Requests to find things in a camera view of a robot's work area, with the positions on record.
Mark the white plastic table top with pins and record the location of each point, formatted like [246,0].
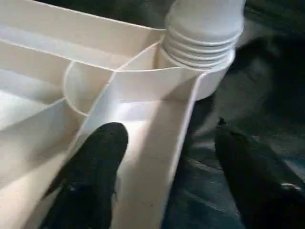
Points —
[47,95]

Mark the black mat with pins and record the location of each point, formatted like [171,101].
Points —
[257,119]

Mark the white plastic table leg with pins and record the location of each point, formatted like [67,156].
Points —
[205,28]

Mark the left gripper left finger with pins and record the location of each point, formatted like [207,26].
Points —
[90,181]

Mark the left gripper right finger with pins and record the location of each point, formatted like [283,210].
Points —
[262,186]

